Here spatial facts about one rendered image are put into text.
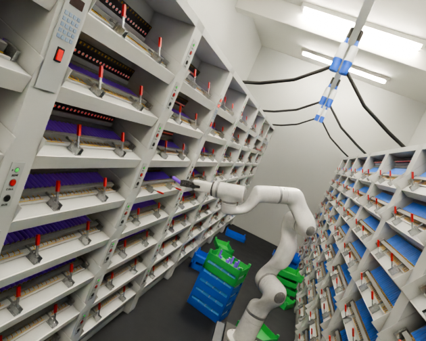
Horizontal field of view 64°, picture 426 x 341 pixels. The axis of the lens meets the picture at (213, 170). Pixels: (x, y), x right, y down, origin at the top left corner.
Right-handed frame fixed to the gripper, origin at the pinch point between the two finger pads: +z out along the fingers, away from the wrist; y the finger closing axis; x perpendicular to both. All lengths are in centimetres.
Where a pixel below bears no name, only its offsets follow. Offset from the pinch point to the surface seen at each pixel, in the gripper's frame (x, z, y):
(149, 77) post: -45, 12, 33
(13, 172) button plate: -6, 10, 99
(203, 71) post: -67, 12, -37
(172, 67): -50, 2, 33
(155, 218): 25.5, 21.1, -18.1
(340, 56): -99, -69, -87
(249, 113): -63, 4, -177
